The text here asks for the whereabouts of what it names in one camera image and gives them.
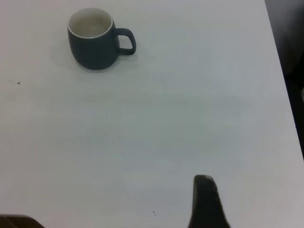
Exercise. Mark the dark grey ceramic mug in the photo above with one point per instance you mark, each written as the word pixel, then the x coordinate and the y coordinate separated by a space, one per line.
pixel 92 52

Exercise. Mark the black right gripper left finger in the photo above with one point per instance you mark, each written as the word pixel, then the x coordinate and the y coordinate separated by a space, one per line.
pixel 16 222

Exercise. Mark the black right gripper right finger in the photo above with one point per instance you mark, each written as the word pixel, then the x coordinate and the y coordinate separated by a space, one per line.
pixel 205 204

